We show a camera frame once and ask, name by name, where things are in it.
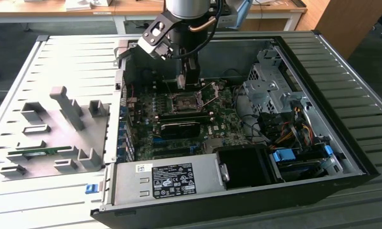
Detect copper curved tube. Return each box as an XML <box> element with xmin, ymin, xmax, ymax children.
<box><xmin>189</xmin><ymin>16</ymin><xmax>218</xmax><ymax>32</ymax></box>

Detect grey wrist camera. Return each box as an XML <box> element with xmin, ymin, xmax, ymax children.
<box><xmin>137</xmin><ymin>11</ymin><xmax>181</xmax><ymax>63</ymax></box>
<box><xmin>215</xmin><ymin>9</ymin><xmax>241</xmax><ymax>29</ymax></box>

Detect blue disk carrier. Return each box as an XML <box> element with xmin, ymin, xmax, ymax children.
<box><xmin>273</xmin><ymin>148</ymin><xmax>297</xmax><ymax>164</ymax></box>

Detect CPU socket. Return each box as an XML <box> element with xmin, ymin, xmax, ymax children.
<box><xmin>169</xmin><ymin>92</ymin><xmax>207</xmax><ymax>114</ymax></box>

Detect green motherboard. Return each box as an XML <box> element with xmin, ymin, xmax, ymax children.
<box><xmin>118</xmin><ymin>80</ymin><xmax>245</xmax><ymax>161</ymax></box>

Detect yellow power wires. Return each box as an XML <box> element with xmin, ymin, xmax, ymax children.
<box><xmin>272</xmin><ymin>108</ymin><xmax>316</xmax><ymax>150</ymax></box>

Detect metal locking lever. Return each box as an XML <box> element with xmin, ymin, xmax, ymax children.
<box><xmin>162</xmin><ymin>75</ymin><xmax>173</xmax><ymax>96</ymax></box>

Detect silver power supply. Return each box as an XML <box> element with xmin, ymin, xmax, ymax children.
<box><xmin>111</xmin><ymin>153</ymin><xmax>227</xmax><ymax>206</ymax></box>

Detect white box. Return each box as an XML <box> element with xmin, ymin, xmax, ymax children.
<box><xmin>66</xmin><ymin>0</ymin><xmax>94</xmax><ymax>11</ymax></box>

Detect black camera cable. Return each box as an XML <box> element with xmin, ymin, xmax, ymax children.
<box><xmin>171</xmin><ymin>0</ymin><xmax>225</xmax><ymax>59</ymax></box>

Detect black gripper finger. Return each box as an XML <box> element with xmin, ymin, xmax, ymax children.
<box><xmin>178</xmin><ymin>55</ymin><xmax>189</xmax><ymax>77</ymax></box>
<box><xmin>185</xmin><ymin>55</ymin><xmax>202</xmax><ymax>91</ymax></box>

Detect grey parts rack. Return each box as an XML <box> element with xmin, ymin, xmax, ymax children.
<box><xmin>0</xmin><ymin>85</ymin><xmax>111</xmax><ymax>182</ymax></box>

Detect grey chipset heatsink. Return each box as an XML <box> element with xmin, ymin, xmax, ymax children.
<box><xmin>203</xmin><ymin>139</ymin><xmax>225</xmax><ymax>153</ymax></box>

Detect silver drive cage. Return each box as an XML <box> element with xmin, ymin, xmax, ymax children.
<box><xmin>242</xmin><ymin>45</ymin><xmax>312</xmax><ymax>116</ymax></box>

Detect green RAM stick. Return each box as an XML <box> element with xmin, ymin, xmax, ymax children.
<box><xmin>8</xmin><ymin>147</ymin><xmax>60</xmax><ymax>158</ymax></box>

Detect blue plastic clip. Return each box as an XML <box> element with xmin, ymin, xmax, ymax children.
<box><xmin>84</xmin><ymin>183</ymin><xmax>99</xmax><ymax>195</ymax></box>

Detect grey case handle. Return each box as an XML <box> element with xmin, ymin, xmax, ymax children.
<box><xmin>112</xmin><ymin>39</ymin><xmax>131</xmax><ymax>67</ymax></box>

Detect black PC case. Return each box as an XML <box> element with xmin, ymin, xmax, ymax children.
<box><xmin>90</xmin><ymin>35</ymin><xmax>380</xmax><ymax>229</ymax></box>

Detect silver power supply latch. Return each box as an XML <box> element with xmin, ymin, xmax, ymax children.
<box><xmin>218</xmin><ymin>163</ymin><xmax>231</xmax><ymax>184</ymax></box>

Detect wooden cabinet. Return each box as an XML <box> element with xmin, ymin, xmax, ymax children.
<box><xmin>296</xmin><ymin>0</ymin><xmax>382</xmax><ymax>60</ymax></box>

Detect metal socket cover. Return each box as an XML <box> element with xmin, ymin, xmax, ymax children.
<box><xmin>194</xmin><ymin>81</ymin><xmax>221</xmax><ymax>108</ymax></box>

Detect black RAM slot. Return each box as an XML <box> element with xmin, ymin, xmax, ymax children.
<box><xmin>158</xmin><ymin>113</ymin><xmax>211</xmax><ymax>120</ymax></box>
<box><xmin>159</xmin><ymin>117</ymin><xmax>214</xmax><ymax>124</ymax></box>

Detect black graphics card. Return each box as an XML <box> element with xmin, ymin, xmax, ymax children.
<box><xmin>159</xmin><ymin>120</ymin><xmax>202</xmax><ymax>141</ymax></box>

